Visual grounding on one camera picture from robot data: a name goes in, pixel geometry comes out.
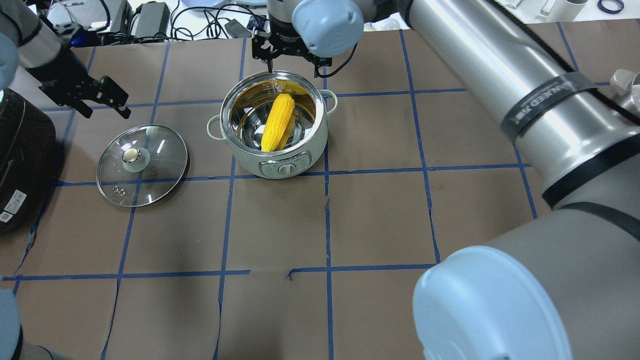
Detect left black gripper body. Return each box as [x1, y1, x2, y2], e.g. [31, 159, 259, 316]
[27, 48, 98, 109]

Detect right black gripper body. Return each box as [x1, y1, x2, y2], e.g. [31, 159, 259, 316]
[252, 22, 317, 64]

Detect yellow corn cob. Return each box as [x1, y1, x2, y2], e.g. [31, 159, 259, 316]
[260, 93, 295, 152]

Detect glass pot lid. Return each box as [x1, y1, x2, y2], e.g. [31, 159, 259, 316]
[95, 124, 189, 208]

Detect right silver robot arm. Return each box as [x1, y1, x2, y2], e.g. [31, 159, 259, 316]
[266, 0, 639, 360]

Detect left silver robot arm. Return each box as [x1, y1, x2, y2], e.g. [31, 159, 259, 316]
[1, 0, 131, 233]

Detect pale green electric pot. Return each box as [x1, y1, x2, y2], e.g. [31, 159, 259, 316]
[206, 70, 339, 180]

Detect black power adapter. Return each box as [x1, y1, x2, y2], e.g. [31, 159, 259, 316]
[131, 1, 170, 40]

